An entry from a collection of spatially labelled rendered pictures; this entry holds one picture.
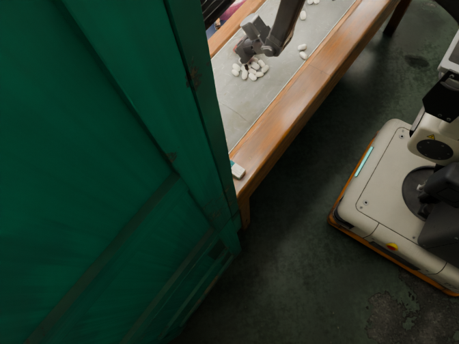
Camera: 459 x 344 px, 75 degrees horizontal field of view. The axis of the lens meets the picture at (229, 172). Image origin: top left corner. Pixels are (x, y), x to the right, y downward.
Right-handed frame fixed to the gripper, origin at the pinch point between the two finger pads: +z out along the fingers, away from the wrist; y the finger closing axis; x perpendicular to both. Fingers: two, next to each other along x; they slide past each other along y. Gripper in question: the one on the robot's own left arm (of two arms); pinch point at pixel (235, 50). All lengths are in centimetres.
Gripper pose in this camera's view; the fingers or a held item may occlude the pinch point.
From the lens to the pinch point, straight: 123.0
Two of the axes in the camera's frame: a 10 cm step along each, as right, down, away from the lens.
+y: -6.2, 7.6, -2.1
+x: 5.7, 6.2, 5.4
